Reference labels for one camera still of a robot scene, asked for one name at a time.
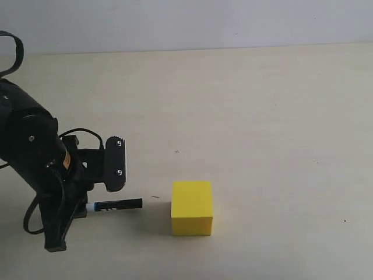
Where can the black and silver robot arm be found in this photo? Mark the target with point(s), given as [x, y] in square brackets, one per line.
[28, 134]

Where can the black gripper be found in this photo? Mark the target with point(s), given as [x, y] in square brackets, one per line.
[72, 173]

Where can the yellow cube block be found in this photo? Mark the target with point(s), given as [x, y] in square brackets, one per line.
[192, 208]

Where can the black and white marker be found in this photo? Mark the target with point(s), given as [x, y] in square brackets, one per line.
[114, 205]

